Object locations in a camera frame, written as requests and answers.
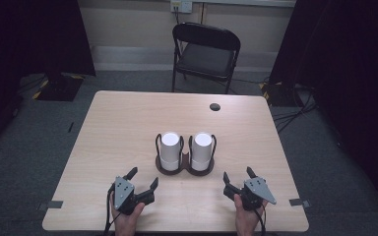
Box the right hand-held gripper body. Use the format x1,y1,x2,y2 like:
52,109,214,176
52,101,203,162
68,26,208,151
222,176,278,211

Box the hand-held gripper cable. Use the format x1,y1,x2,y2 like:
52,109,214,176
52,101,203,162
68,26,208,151
101,183,122,236
253,205,268,236

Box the dark curtain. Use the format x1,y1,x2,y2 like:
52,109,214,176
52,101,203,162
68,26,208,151
0,0,96,158
268,0,378,220

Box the white wall socket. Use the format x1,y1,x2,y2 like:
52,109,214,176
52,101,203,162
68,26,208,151
169,0,194,15

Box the grey tape strip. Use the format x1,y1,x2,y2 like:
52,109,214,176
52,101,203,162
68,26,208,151
288,198,311,209
36,200,65,211

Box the right hand-held gripper cable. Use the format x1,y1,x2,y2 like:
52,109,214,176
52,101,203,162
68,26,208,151
253,205,268,236

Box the person's left hand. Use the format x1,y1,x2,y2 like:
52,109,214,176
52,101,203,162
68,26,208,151
110,192,146,236

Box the black folding chair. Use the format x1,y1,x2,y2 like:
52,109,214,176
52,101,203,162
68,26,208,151
171,22,242,95

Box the stack of white paper cups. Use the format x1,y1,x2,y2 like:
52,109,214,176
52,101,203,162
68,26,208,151
159,131,182,172
190,131,214,172

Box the black stand base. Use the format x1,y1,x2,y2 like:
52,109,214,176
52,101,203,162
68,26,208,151
258,81,309,108
31,72,86,102

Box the black floor cables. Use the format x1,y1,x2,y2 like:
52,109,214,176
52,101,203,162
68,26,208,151
271,83,320,135

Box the left hand-held gripper cable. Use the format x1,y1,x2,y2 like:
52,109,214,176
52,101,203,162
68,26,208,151
101,183,122,236

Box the person's right hand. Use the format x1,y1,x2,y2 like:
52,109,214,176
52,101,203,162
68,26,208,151
233,193,270,236

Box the dark double cup holder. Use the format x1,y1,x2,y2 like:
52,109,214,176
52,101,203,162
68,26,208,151
155,132,218,177

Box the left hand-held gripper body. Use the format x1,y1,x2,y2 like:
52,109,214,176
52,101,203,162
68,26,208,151
109,176,156,216

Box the black plug cable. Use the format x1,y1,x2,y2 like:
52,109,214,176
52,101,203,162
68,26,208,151
173,5,182,26

